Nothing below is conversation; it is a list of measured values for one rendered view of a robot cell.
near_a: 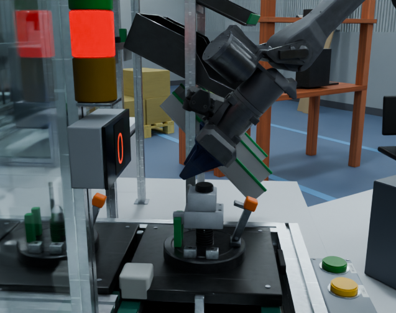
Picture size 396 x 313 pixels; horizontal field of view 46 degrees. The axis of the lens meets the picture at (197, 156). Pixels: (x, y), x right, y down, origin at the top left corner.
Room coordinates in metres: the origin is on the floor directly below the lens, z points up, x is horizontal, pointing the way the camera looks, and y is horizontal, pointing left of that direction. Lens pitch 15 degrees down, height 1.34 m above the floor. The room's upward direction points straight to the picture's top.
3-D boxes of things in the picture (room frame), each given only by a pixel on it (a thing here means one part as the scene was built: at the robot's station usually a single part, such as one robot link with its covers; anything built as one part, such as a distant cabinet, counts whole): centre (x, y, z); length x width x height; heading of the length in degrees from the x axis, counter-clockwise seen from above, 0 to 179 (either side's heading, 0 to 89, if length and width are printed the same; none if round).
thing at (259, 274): (0.73, -0.01, 0.96); 0.24 x 0.24 x 0.02; 86
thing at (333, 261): (0.70, -0.23, 0.96); 0.04 x 0.04 x 0.02
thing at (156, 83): (6.33, 1.10, 0.41); 1.48 x 1.13 x 0.83; 33
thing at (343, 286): (0.63, -0.22, 0.96); 0.04 x 0.04 x 0.02
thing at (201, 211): (0.73, 0.00, 1.06); 0.08 x 0.04 x 0.07; 86
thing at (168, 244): (0.73, -0.01, 0.98); 0.14 x 0.14 x 0.02
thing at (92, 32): (0.55, 0.12, 1.34); 0.05 x 0.05 x 0.05
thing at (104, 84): (0.55, 0.12, 1.29); 0.05 x 0.05 x 0.05
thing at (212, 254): (0.68, -0.02, 1.00); 0.02 x 0.01 x 0.02; 86
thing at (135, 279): (0.64, 0.09, 0.97); 0.05 x 0.05 x 0.04; 86
